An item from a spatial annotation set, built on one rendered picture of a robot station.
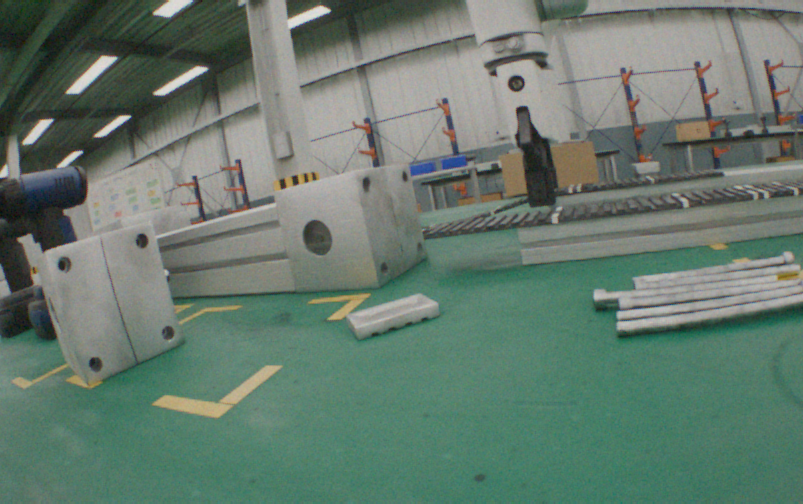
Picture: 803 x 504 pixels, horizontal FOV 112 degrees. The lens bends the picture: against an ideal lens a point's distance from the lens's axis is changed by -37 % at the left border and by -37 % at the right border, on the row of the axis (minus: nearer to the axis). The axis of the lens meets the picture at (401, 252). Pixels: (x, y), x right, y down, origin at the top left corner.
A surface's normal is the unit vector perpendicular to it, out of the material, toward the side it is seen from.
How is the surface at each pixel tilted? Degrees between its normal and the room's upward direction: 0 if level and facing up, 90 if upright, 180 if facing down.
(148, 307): 90
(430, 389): 0
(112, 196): 91
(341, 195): 90
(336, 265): 90
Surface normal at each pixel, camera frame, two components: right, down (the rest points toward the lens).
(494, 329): -0.20, -0.97
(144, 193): 0.01, 0.17
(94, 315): 0.82, -0.07
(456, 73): -0.32, 0.22
